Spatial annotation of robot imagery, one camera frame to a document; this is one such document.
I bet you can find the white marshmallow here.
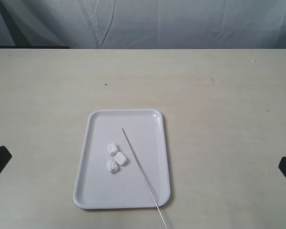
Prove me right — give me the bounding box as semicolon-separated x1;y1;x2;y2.
107;143;119;156
106;159;119;174
114;152;128;166

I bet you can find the thin metal skewer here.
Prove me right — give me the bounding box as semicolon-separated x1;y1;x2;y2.
122;128;169;229

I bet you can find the white plastic tray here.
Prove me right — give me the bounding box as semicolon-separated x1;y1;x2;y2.
73;109;171;209

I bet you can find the white backdrop cloth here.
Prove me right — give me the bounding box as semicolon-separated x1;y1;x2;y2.
0;0;286;49

